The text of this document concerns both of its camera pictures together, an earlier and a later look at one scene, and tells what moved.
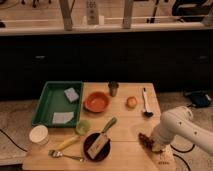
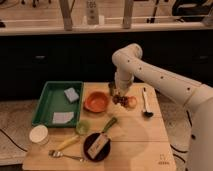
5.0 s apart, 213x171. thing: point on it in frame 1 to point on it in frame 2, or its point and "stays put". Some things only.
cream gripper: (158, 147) to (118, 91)
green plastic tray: (59, 104) stays put
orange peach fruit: (131, 102) stays put
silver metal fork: (54, 153) stays put
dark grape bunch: (147, 142) to (123, 100)
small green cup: (82, 127) stays put
